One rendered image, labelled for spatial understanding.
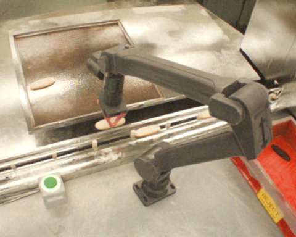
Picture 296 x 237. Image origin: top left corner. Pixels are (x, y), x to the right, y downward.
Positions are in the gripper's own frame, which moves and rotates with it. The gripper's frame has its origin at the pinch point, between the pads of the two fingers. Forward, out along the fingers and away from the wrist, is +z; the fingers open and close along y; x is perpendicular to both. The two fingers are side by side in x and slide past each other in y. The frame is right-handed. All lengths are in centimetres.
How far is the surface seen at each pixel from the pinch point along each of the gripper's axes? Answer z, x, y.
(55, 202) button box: 8.8, -23.6, 17.7
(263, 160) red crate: 10, 52, 27
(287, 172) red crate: 10, 57, 36
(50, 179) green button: 3.2, -23.2, 13.4
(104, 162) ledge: 7.6, -5.1, 9.7
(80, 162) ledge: 7.7, -12.3, 7.3
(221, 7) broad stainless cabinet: 52, 187, -164
